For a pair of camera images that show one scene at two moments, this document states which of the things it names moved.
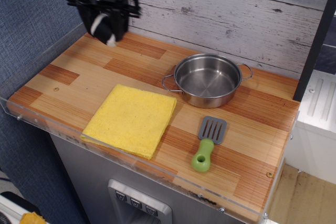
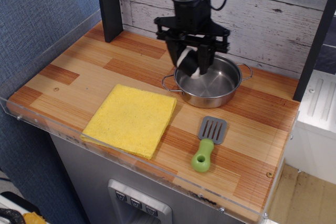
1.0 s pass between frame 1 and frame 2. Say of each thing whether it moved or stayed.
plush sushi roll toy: moved
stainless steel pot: stayed
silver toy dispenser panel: stayed
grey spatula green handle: stayed
